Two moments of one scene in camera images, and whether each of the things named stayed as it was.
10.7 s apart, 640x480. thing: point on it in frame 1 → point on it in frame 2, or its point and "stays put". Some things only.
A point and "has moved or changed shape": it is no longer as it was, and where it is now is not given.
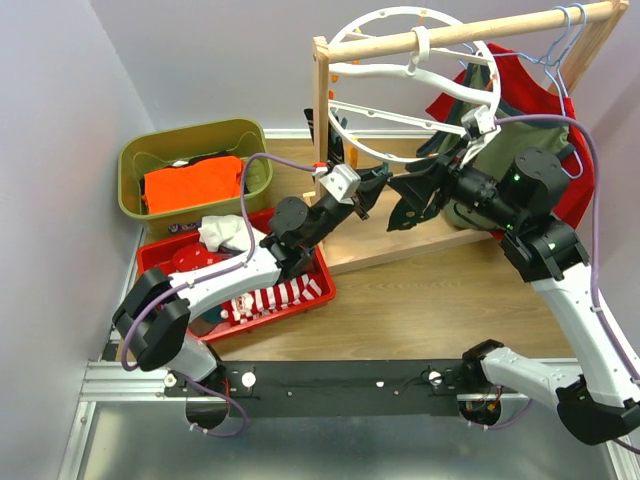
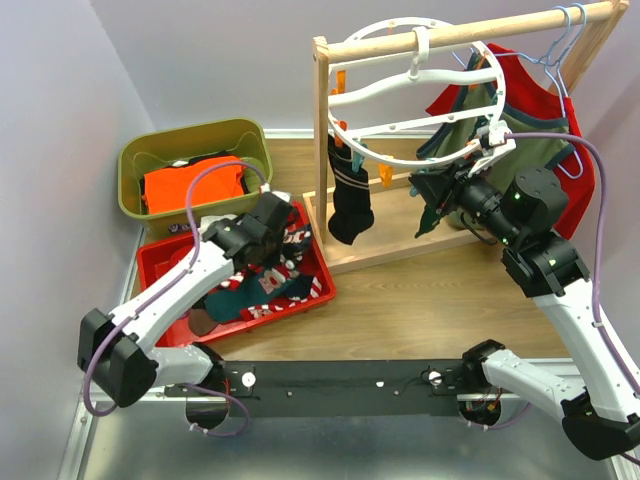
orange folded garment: (203, 181) stays put
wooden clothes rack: (363, 233) stays put
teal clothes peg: (385, 169) → (357, 159)
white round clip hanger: (420, 50) has moved or changed shape
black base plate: (335, 388) stays put
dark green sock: (413, 209) → (429, 221)
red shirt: (529, 88) stays put
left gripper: (369, 190) → (277, 255)
